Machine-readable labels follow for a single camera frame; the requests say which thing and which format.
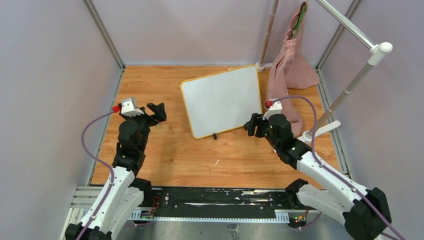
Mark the yellow framed whiteboard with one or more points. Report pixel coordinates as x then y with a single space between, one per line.
222 101

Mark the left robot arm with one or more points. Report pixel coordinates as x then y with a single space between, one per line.
123 191

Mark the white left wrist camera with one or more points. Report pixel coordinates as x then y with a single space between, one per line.
129 108

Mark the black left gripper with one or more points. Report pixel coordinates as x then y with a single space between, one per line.
159 116

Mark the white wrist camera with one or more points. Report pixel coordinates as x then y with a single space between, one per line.
129 108
272 108

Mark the pink cloth bag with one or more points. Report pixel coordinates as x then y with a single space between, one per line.
290 69

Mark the white clothes rack frame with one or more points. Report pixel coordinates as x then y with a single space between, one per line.
361 67

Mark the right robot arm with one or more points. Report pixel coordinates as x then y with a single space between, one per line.
363 212

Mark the wooden rack pole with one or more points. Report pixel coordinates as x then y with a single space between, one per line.
268 32

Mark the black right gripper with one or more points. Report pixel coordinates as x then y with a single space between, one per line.
256 120

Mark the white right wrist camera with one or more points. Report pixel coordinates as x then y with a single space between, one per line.
272 108

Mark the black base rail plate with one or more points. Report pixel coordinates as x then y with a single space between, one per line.
212 203

